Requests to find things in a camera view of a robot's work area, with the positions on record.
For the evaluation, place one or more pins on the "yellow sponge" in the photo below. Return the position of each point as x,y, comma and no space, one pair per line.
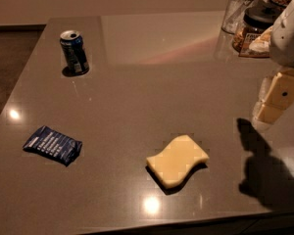
174,162

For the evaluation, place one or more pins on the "blue soda can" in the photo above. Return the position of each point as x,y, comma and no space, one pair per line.
72,45

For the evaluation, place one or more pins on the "glass jar with black lid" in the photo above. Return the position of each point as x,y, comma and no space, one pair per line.
255,21

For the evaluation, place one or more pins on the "blue rxbar blueberry wrapper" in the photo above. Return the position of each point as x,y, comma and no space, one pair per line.
53,145

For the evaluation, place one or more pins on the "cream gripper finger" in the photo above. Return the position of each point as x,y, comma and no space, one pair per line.
262,107
280,97

